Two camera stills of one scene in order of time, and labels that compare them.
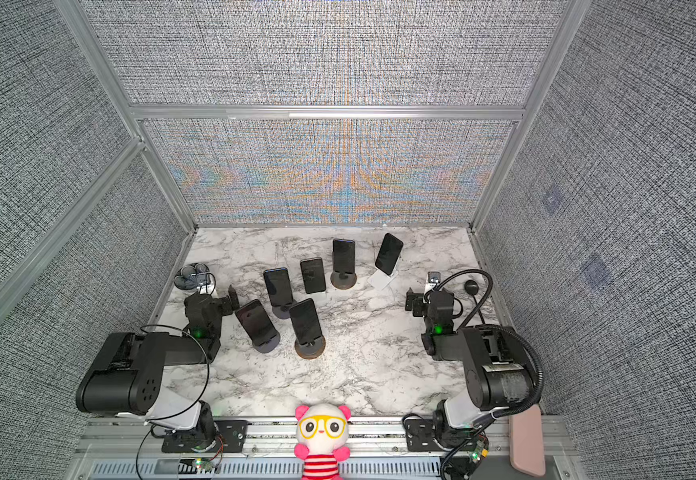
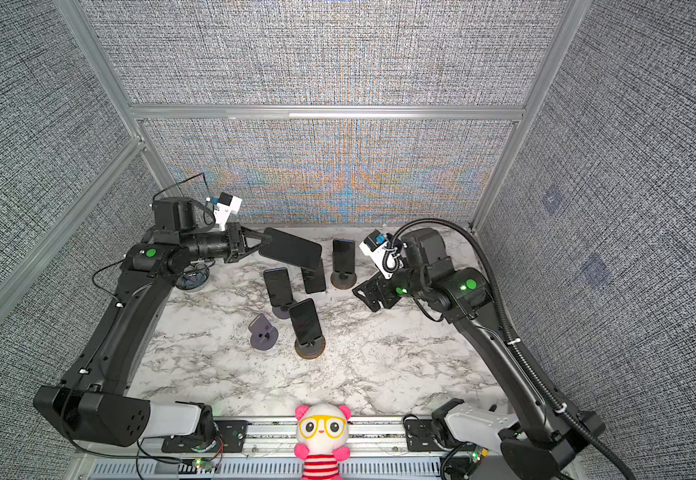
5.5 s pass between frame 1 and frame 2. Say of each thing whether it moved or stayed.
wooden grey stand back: stayed
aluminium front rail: stayed
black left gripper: moved
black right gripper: moved
